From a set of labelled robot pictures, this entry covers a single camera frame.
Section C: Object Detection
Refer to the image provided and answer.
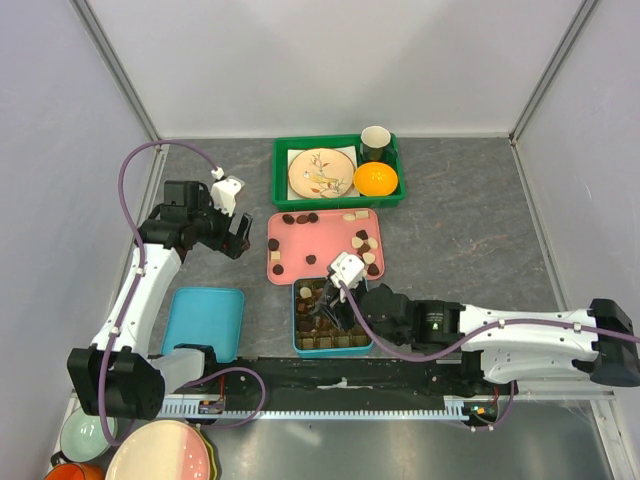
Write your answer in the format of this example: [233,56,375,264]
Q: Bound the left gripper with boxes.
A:
[188,191,252,259]

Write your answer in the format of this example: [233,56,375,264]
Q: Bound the metal tongs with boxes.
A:
[312,279,351,331]

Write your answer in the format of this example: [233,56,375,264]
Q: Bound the blue chocolate tin box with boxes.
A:
[290,275,375,358]

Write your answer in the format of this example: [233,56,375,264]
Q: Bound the pink chocolate tray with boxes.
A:
[267,208,385,286]

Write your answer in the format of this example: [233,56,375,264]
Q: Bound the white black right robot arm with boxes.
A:
[314,284,639,394]

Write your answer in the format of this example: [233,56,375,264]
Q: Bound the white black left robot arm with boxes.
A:
[67,176,252,420]

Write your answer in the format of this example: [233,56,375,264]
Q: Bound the brown plastic chocolate insert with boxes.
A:
[295,278,372,350]

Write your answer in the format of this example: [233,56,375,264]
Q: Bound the blue tin lid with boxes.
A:
[161,287,245,364]

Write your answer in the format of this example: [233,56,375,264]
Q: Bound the green plastic crate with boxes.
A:
[271,133,406,212]

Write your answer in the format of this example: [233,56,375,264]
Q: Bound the decorated ceramic plate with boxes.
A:
[287,148,355,199]

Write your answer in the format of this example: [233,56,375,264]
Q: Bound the yellow bowl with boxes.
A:
[353,162,399,197]

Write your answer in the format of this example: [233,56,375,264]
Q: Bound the green mug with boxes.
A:
[360,126,398,163]

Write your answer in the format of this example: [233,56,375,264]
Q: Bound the pink white plate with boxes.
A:
[105,420,218,480]

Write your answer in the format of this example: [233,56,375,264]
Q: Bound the pale green bowl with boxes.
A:
[60,409,111,463]

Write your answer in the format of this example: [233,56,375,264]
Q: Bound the orange red mug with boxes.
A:
[44,451,105,480]

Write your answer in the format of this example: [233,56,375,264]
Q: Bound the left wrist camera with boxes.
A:
[210,176,245,217]

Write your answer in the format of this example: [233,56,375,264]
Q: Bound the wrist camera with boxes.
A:
[210,176,245,217]
[328,252,365,289]

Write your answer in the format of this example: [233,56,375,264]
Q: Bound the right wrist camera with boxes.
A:
[328,252,365,289]

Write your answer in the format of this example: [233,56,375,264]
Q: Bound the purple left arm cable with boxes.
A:
[98,139,266,447]

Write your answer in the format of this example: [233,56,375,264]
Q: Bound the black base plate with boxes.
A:
[205,357,518,398]

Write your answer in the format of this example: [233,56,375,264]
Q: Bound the slotted cable duct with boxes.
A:
[157,395,470,421]

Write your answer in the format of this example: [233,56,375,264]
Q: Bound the aluminium frame rail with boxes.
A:
[69,0,166,151]

